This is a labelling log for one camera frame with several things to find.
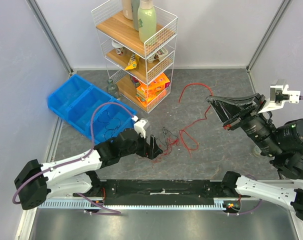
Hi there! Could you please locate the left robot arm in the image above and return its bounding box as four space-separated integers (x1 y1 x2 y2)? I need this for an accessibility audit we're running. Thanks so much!
12 128 163 210

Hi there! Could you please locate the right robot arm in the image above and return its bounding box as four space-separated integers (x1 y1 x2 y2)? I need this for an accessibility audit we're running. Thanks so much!
206 93 303 221

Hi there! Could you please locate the red cable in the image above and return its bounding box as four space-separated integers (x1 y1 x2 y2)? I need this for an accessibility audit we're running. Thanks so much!
151 83 215 165

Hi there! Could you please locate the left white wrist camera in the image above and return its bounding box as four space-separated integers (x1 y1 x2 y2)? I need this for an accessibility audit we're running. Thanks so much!
131 115 150 139

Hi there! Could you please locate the green bottle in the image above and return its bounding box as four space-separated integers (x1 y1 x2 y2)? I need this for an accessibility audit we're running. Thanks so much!
137 0 157 43

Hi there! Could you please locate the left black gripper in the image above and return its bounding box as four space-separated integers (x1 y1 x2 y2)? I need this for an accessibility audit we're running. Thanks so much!
120 130 163 160

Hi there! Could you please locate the blue plastic bin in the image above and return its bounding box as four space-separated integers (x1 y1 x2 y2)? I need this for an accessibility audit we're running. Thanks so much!
47 74 137 144

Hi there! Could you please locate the beige bottle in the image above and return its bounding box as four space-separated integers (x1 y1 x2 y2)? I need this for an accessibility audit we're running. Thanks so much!
121 0 133 20

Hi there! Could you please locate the orange snack box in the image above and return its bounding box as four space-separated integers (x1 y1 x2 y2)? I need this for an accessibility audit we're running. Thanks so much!
135 72 171 107

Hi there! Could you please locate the right glass bottle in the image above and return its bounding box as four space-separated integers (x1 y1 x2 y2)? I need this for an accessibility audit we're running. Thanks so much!
252 146 262 157

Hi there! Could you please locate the glass bottle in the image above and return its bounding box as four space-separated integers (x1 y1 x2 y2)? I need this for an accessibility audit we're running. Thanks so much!
106 79 121 100
252 146 262 157

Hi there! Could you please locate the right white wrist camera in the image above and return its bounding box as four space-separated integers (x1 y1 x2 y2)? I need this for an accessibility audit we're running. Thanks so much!
258 79 301 114

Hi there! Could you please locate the slotted cable duct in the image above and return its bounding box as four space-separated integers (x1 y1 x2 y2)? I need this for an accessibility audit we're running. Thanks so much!
38 198 226 211

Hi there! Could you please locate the black cable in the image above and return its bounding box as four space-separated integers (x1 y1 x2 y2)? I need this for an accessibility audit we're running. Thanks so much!
97 109 124 138

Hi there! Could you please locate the left glass bottle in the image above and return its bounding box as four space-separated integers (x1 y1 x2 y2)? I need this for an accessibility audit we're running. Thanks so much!
106 79 121 100

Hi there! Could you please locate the white wire shelf rack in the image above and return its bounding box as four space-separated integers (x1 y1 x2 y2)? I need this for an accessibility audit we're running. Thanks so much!
91 0 178 113

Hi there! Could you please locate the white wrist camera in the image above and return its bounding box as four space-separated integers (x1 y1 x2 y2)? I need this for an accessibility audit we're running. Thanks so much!
258 79 301 114
131 115 150 139

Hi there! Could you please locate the yellow snack bag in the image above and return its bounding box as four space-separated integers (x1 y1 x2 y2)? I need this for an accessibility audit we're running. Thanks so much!
124 53 140 71

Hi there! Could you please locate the white cup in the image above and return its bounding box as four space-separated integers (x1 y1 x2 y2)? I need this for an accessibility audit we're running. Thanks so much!
111 40 127 56

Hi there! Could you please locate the grey-green bottle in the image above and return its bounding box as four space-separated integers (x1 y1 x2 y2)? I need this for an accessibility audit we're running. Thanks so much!
131 0 140 31

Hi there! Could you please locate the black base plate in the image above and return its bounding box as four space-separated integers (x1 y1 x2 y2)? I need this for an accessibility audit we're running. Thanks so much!
101 179 239 206

